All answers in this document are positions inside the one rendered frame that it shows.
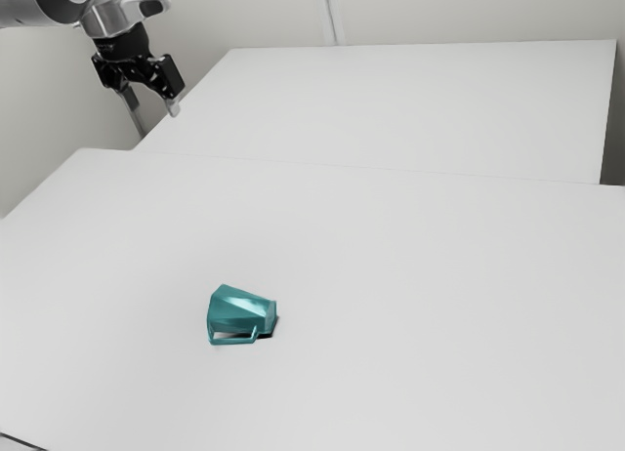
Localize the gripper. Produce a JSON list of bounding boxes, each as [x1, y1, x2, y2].
[[90, 23, 188, 141]]

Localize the teal faceted mug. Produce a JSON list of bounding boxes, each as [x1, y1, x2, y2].
[[205, 282, 280, 348]]

